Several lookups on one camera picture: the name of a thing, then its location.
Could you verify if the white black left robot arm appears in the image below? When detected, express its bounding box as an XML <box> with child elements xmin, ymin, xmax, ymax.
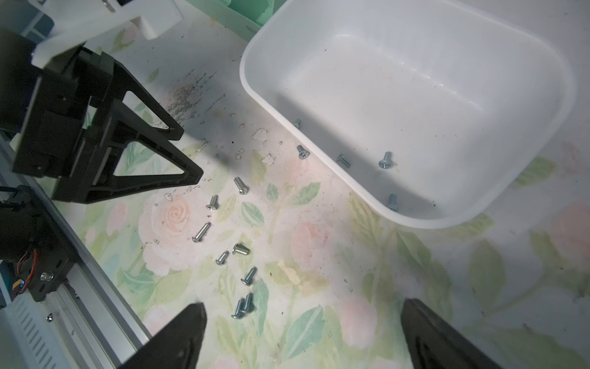
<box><xmin>1</xmin><ymin>1</ymin><xmax>204</xmax><ymax>204</ymax></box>

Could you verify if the silver screw in box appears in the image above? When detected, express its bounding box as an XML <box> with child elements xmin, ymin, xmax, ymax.
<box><xmin>378</xmin><ymin>152</ymin><xmax>393</xmax><ymax>169</ymax></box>

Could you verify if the silver screw on mat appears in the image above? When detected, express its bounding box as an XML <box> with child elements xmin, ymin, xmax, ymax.
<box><xmin>234</xmin><ymin>177</ymin><xmax>249</xmax><ymax>195</ymax></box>

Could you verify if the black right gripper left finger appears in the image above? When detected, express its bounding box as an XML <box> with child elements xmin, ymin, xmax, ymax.
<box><xmin>120</xmin><ymin>302</ymin><xmax>207</xmax><ymax>369</ymax></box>

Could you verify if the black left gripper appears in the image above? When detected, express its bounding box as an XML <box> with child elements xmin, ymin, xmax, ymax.
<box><xmin>1</xmin><ymin>28</ymin><xmax>204</xmax><ymax>204</ymax></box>

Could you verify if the floral table mat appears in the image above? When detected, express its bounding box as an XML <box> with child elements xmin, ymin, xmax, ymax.
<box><xmin>58</xmin><ymin>1</ymin><xmax>589</xmax><ymax>368</ymax></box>

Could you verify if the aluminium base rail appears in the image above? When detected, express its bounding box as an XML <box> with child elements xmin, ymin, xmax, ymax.
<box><xmin>1</xmin><ymin>135</ymin><xmax>151</xmax><ymax>368</ymax></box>

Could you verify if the green plastic file organizer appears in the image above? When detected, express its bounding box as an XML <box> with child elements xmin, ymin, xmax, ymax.
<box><xmin>187</xmin><ymin>0</ymin><xmax>286</xmax><ymax>41</ymax></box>

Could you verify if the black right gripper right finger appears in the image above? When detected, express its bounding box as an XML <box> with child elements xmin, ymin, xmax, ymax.
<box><xmin>400</xmin><ymin>298</ymin><xmax>500</xmax><ymax>369</ymax></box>

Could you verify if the white plastic storage box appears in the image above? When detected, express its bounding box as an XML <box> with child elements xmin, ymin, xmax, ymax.
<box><xmin>240</xmin><ymin>1</ymin><xmax>577</xmax><ymax>229</ymax></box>

